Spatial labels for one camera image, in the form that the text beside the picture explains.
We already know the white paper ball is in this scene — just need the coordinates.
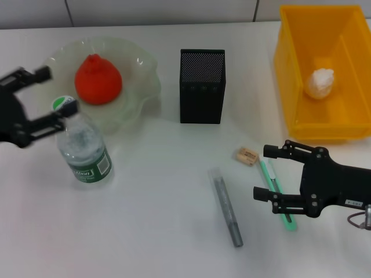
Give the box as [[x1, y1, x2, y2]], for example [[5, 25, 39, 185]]
[[303, 68, 336, 100]]

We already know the red-orange fruit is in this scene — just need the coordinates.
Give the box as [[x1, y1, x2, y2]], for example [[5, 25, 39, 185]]
[[74, 54, 123, 105]]

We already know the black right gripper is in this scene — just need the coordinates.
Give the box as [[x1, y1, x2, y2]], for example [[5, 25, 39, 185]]
[[253, 140, 371, 218]]

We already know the yellow plastic bin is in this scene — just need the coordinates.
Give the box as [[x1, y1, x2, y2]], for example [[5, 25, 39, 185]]
[[272, 4, 371, 145]]

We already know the black mesh pen holder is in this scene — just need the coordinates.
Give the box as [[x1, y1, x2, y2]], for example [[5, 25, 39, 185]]
[[179, 48, 225, 125]]

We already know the clear bottle with green label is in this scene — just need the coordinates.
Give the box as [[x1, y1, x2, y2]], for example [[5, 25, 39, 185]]
[[52, 94, 114, 185]]

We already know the beige eraser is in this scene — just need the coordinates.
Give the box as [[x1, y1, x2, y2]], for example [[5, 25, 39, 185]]
[[236, 147, 260, 167]]

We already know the mint green utility knife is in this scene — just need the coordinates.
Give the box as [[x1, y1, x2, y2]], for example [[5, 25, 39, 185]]
[[259, 159, 298, 232]]

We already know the pale green glass fruit plate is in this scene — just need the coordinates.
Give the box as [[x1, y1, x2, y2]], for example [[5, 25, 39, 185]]
[[19, 36, 162, 134]]

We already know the grey pen with clear cap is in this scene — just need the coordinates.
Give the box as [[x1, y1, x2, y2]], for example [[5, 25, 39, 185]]
[[207, 167, 244, 248]]

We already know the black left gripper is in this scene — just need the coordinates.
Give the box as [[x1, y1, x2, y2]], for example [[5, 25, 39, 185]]
[[0, 65, 79, 149]]

